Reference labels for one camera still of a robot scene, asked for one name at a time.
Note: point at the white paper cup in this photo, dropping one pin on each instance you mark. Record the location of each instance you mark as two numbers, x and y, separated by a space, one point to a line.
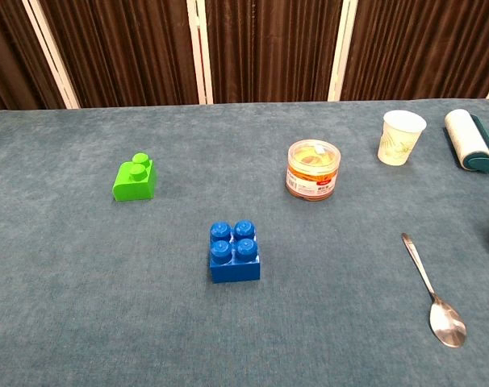
398 141

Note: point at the blue-grey tablecloth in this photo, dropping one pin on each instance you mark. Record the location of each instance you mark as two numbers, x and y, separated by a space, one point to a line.
107 302

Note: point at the clear jar of rubber bands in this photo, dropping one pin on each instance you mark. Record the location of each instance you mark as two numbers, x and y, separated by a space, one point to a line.
313 177

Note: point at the metal spoon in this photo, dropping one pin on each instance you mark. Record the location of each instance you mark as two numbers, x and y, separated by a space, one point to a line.
446 322

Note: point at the white folding screen frame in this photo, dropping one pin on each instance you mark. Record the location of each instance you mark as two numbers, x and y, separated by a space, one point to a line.
200 48

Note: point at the blue toy brick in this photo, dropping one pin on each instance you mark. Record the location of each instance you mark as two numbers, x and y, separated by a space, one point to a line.
234 262

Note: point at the teal lint roller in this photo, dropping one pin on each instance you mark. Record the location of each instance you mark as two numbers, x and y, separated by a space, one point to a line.
468 139

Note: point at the green toy brick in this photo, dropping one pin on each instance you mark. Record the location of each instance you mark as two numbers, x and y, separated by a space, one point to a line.
131 187

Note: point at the brown curtain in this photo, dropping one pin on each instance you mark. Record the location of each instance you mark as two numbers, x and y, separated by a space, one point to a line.
268 48

